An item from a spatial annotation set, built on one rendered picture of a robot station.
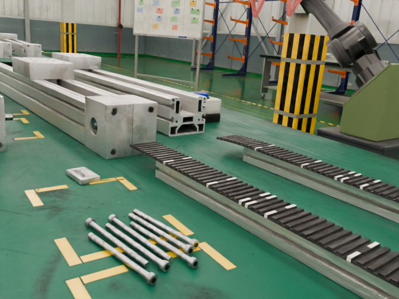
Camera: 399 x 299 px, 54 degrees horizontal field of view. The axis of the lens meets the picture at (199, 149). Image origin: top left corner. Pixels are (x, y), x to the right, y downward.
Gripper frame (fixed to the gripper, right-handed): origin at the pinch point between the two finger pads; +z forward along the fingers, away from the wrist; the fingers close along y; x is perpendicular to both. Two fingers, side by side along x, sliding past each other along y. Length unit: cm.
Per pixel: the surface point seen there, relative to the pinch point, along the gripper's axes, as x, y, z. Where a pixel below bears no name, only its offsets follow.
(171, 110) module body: -20.8, -4.9, 28.1
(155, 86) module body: -13.1, -21.3, 22.6
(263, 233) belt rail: -40, 35, 40
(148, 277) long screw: -54, 34, 44
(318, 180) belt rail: -20, 31, 35
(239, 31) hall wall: 836, -733, -275
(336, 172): -20, 33, 33
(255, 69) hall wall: 846, -652, -165
